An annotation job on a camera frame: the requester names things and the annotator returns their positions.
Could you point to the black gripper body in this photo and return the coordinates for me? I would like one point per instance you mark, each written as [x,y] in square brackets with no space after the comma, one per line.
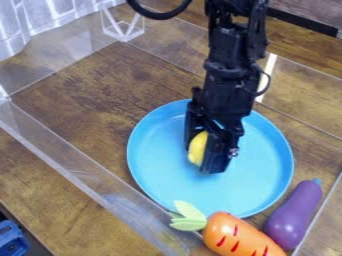
[225,97]

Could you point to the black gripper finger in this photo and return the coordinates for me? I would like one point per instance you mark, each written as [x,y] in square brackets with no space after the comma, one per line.
[193,123]
[220,149]

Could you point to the yellow toy lemon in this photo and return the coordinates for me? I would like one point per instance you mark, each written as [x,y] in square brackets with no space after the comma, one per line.
[196,148]

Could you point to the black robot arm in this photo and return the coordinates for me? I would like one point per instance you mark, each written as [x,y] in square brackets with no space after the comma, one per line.
[236,32]

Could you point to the blue round tray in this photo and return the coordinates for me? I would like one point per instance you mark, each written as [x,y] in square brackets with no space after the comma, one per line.
[244,190]

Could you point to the orange toy carrot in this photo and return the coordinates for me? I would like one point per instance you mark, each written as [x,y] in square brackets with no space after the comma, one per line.
[227,235]

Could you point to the purple toy eggplant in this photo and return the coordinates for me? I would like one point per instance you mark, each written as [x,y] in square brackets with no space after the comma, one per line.
[287,223]

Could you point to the white curtain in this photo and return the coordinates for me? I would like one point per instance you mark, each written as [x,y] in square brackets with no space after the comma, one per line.
[25,18]

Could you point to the blue object at corner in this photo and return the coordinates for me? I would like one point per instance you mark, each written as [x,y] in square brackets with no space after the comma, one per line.
[13,243]

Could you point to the clear acrylic enclosure wall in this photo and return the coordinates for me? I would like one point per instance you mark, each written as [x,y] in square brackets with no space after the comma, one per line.
[77,88]

